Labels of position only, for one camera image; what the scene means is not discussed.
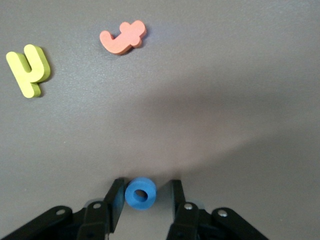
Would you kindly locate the brown table cover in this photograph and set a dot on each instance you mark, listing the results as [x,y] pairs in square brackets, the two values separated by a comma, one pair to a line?
[200,100]

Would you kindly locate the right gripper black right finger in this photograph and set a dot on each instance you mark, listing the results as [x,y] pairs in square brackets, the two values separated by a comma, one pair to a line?
[186,220]

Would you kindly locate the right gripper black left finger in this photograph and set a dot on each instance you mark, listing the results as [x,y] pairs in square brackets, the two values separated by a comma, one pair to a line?
[95,220]

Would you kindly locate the orange foam letter f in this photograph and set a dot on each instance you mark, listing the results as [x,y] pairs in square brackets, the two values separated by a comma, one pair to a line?
[120,42]

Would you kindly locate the blue foam letter o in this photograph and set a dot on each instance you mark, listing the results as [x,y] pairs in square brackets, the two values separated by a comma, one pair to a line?
[150,197]

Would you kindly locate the yellow foam letter h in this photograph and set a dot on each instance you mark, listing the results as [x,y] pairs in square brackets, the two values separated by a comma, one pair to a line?
[25,77]

